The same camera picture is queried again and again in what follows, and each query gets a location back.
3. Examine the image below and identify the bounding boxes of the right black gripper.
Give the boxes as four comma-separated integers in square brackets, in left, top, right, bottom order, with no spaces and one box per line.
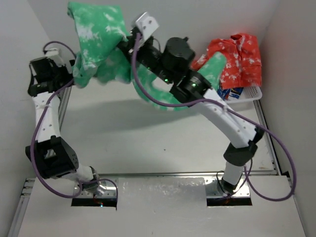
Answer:
[117,34,174,84]

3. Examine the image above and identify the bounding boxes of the green tie-dye trousers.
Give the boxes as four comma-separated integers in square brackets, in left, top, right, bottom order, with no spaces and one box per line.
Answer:
[68,2,226,111]

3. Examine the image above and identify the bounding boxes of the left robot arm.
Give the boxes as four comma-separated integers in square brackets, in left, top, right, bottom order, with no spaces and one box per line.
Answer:
[25,52,100,196]

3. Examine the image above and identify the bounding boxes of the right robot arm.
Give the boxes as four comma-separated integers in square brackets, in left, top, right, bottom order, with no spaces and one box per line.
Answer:
[118,28,264,196]

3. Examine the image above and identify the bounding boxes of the blue patterned garment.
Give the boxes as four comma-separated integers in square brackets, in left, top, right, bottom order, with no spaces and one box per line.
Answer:
[217,87,244,101]

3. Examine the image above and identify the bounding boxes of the orange tie-dye shirt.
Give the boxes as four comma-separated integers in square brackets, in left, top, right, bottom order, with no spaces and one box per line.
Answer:
[192,33,262,89]

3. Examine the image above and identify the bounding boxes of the white plastic basket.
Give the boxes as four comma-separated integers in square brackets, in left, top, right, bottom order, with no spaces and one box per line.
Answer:
[226,86,262,104]

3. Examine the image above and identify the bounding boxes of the white front cover panel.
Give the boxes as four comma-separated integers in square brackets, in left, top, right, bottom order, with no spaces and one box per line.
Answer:
[19,178,305,237]

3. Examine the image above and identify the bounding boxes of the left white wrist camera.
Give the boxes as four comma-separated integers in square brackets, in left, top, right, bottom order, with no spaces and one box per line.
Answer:
[44,48,63,64]

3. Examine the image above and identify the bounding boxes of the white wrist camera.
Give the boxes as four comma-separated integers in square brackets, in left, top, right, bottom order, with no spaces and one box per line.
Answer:
[44,48,63,64]
[134,12,159,41]

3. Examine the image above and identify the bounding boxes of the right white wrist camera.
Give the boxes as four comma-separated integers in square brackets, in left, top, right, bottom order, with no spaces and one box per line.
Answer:
[134,12,159,41]

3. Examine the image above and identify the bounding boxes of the aluminium table frame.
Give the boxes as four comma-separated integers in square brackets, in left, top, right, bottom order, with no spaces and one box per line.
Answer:
[7,83,297,237]

